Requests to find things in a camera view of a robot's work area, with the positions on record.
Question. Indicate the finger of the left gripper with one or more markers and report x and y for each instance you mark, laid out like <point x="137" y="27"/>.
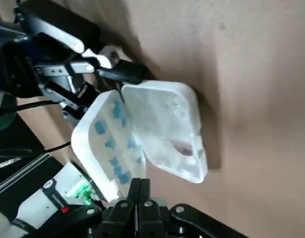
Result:
<point x="68" y="96"/>
<point x="122" y="72"/>

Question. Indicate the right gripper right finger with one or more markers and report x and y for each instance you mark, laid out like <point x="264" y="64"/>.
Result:
<point x="152" y="218"/>

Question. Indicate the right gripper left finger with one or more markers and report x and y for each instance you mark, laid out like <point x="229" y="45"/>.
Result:
<point x="122" y="215"/>

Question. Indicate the small white medicine box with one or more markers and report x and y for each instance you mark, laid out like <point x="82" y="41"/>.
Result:
<point x="167" y="129"/>

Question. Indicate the aluminium frame post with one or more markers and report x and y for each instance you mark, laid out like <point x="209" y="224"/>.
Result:
<point x="18" y="173"/>

